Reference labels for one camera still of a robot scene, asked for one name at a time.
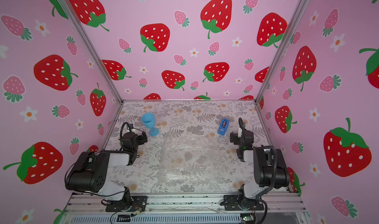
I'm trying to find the blue plastic wine glass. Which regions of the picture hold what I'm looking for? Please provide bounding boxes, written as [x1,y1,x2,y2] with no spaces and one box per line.
[141,113,159,137]

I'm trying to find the clear bubble wrap sheet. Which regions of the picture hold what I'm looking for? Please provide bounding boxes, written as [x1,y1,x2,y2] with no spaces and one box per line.
[158,136,224,185]

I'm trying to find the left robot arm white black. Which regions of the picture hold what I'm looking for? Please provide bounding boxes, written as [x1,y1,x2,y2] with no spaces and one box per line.
[65,131,148,210]

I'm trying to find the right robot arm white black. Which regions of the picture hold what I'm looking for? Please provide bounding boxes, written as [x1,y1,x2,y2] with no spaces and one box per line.
[230,129,290,210]

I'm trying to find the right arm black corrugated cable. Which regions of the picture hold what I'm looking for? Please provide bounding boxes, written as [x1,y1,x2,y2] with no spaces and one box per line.
[236,117,279,224]

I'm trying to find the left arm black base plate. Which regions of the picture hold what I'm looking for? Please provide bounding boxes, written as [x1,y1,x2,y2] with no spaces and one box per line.
[106,196,148,213]

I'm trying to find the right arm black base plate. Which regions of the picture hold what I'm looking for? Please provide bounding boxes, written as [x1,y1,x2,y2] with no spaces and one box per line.
[220,195,265,211]

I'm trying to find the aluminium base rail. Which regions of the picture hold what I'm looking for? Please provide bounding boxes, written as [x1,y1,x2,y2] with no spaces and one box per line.
[59,191,312,224]

